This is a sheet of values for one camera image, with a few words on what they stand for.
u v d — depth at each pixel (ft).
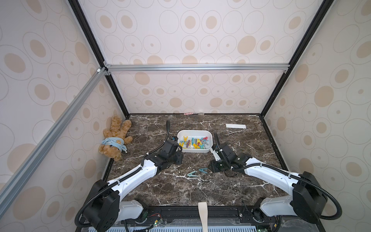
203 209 2.50
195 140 3.35
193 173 2.88
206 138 3.38
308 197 1.35
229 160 2.09
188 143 3.28
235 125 3.73
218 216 2.45
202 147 3.24
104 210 1.30
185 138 3.41
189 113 3.96
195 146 3.19
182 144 3.28
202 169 2.93
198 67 3.04
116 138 3.12
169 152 2.09
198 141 3.27
